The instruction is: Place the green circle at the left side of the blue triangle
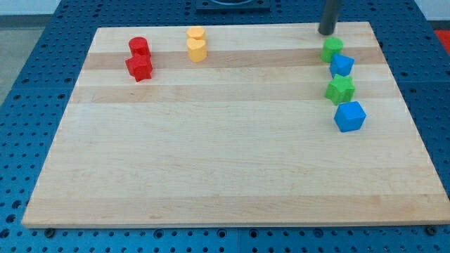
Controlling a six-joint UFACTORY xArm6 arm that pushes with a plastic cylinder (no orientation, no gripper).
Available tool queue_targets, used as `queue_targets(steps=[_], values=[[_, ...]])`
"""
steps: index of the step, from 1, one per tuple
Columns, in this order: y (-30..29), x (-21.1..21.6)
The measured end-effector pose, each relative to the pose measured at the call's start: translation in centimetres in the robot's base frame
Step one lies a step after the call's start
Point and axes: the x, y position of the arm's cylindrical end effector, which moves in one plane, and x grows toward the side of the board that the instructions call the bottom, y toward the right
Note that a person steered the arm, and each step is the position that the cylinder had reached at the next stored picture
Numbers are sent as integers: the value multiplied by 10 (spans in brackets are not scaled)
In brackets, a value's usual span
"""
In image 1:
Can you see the red object at edge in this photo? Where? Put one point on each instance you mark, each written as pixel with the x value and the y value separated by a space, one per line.
pixel 444 38

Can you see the yellow round block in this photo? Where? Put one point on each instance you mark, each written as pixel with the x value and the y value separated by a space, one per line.
pixel 196 32

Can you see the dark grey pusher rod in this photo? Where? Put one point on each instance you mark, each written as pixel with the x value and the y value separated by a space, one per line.
pixel 329 17

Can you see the red cylinder block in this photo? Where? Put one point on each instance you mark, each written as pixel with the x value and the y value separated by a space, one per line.
pixel 139 46

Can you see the light wooden board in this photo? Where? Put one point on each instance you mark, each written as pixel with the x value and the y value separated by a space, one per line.
pixel 244 138

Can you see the green star block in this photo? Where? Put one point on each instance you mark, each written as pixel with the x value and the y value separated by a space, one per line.
pixel 340 89

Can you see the blue cube block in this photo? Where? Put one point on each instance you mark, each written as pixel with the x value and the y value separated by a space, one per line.
pixel 349 116

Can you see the green cylinder block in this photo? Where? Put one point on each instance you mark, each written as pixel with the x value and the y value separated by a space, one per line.
pixel 331 46

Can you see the blue triangle block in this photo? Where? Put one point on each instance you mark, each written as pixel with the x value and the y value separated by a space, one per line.
pixel 341 65

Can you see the red star block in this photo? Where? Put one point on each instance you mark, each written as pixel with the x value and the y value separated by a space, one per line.
pixel 140 67

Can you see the yellow heart block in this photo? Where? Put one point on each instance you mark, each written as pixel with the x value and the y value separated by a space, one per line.
pixel 197 49

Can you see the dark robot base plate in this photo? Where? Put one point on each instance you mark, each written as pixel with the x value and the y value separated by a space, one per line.
pixel 232 5

